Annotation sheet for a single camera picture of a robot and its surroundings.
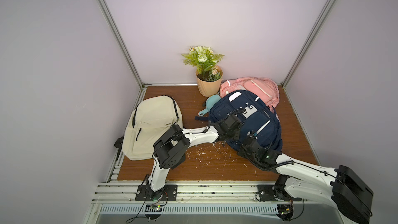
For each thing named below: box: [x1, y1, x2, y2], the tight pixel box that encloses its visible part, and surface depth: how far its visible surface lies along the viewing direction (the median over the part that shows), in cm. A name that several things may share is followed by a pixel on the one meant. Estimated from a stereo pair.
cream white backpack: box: [114, 94, 183, 161], surface depth 99 cm
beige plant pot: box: [195, 65, 224, 98], surface depth 105 cm
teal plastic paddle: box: [197, 94, 222, 117], surface depth 108 cm
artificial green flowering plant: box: [181, 45, 226, 82], surface depth 97 cm
